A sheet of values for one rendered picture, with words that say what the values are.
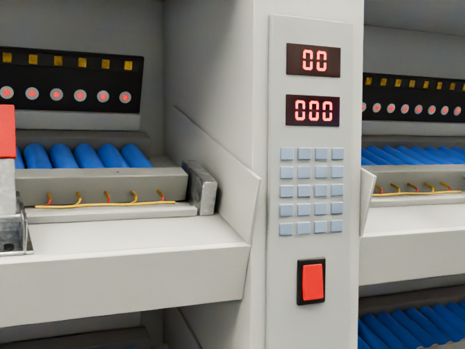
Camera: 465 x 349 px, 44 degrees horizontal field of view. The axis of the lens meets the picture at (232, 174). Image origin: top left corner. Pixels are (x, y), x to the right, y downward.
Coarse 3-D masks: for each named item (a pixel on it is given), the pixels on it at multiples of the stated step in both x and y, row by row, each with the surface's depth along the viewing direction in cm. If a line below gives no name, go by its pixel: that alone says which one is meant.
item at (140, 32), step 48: (0, 0) 52; (48, 0) 54; (96, 0) 55; (144, 0) 57; (48, 48) 54; (96, 48) 56; (144, 48) 58; (384, 48) 70; (432, 48) 73; (144, 96) 58; (432, 288) 75
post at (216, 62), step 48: (192, 0) 51; (240, 0) 42; (288, 0) 41; (336, 0) 43; (192, 48) 51; (240, 48) 42; (192, 96) 51; (240, 96) 42; (240, 144) 42; (240, 336) 43
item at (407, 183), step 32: (384, 96) 66; (416, 96) 68; (448, 96) 70; (384, 128) 67; (416, 128) 69; (448, 128) 71; (384, 160) 59; (416, 160) 60; (448, 160) 64; (384, 192) 55; (416, 192) 54; (448, 192) 56; (384, 224) 48; (416, 224) 49; (448, 224) 50; (384, 256) 47; (416, 256) 48; (448, 256) 50
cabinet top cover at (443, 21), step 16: (160, 0) 57; (368, 0) 57; (384, 0) 57; (400, 0) 57; (416, 0) 57; (432, 0) 57; (448, 0) 57; (464, 0) 57; (368, 16) 64; (384, 16) 64; (400, 16) 64; (416, 16) 64; (432, 16) 64; (448, 16) 64; (464, 16) 63; (432, 32) 73; (448, 32) 72; (464, 32) 72
